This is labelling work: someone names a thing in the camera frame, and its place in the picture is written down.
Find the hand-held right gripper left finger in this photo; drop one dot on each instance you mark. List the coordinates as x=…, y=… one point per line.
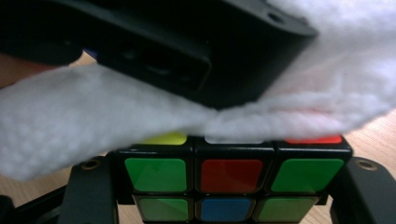
x=90, y=193

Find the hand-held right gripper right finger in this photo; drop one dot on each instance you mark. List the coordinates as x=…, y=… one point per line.
x=364, y=193

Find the white wet wipe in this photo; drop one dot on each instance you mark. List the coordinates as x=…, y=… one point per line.
x=93, y=109

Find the multicoloured puzzle cube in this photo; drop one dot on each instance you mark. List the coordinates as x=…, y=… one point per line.
x=230, y=175

